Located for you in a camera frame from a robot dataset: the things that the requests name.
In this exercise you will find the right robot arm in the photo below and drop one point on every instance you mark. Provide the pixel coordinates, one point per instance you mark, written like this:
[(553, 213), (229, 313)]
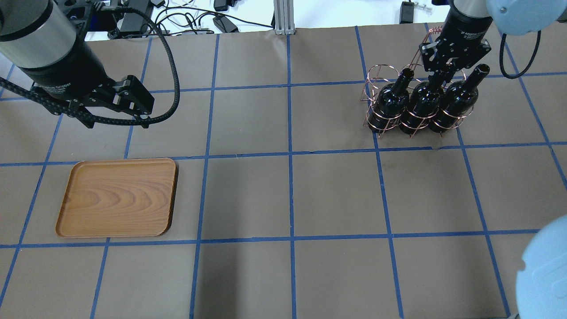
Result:
[(513, 17)]

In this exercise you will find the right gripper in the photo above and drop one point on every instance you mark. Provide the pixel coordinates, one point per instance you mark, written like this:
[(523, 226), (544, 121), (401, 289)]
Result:
[(466, 27)]

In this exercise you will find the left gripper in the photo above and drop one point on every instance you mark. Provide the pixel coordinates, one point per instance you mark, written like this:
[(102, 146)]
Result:
[(66, 72)]

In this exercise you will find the wooden tray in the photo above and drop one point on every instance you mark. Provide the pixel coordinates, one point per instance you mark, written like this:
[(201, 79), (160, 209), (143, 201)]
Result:
[(118, 198)]

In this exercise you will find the black power adapter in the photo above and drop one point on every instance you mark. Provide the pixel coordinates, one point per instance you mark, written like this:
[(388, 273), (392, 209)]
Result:
[(407, 12)]

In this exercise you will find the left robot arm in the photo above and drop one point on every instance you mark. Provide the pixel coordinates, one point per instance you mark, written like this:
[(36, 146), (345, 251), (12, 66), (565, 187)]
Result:
[(39, 39)]

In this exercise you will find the dark wine bottle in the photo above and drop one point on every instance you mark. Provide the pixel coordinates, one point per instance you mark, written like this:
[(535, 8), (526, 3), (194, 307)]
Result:
[(422, 106), (390, 103), (459, 98)]

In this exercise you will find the aluminium frame post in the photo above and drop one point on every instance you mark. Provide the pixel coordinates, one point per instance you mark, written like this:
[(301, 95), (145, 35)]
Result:
[(284, 17)]

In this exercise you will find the copper wire bottle basket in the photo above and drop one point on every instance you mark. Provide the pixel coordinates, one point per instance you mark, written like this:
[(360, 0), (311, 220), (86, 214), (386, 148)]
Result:
[(374, 83)]

